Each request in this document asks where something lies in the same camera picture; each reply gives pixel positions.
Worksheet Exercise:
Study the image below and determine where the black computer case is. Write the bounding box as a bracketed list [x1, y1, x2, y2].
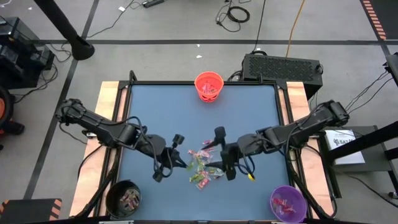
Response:
[241, 52, 324, 101]

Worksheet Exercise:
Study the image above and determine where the coiled black floor cable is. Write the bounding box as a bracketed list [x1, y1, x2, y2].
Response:
[215, 0, 251, 34]

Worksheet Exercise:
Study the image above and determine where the orange black wheeled machine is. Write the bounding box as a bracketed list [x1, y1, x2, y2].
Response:
[0, 85, 25, 152]

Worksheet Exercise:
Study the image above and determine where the black equipment cart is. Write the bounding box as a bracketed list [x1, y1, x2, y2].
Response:
[0, 16, 56, 90]

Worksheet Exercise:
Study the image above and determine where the hazard striped floor mat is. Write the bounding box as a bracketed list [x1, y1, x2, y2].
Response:
[359, 0, 398, 41]

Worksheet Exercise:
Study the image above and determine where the black side stand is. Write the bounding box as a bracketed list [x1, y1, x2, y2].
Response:
[317, 124, 398, 174]

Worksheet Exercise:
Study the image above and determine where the hanging black cable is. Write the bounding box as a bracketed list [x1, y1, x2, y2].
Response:
[251, 0, 267, 53]

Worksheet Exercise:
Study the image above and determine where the orange jack-o-lantern bucket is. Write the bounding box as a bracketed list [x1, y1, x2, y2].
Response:
[193, 71, 224, 103]

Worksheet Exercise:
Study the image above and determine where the yellow tipped gripper cable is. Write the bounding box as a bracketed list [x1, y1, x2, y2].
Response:
[238, 155, 256, 182]

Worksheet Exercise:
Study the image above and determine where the hanging yellow cable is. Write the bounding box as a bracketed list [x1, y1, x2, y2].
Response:
[285, 0, 308, 58]

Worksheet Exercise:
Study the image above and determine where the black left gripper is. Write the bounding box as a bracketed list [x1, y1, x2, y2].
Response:
[152, 134, 188, 183]

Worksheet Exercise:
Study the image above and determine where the black table frame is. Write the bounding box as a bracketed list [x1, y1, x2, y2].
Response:
[116, 70, 293, 223]

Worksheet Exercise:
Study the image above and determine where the black diagonal beam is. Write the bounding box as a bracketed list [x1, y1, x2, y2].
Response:
[328, 120, 398, 163]

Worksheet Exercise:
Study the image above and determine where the black halloween bucket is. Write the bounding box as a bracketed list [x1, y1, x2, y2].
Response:
[105, 179, 142, 219]

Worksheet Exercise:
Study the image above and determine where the wooden table side board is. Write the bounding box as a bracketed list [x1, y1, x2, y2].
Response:
[277, 81, 335, 218]
[68, 81, 129, 218]

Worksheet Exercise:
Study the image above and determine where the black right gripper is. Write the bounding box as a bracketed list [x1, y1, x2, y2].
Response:
[201, 126, 241, 182]

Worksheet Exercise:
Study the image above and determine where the black power strip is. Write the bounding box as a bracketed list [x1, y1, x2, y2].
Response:
[142, 0, 165, 9]

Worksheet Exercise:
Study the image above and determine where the purple halloween bucket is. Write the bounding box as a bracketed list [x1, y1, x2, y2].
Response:
[269, 185, 308, 224]

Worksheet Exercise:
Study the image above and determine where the white printed manual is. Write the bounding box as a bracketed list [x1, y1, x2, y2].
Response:
[324, 129, 366, 166]

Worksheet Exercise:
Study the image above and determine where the black pole stand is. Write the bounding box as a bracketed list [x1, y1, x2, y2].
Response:
[32, 0, 96, 62]

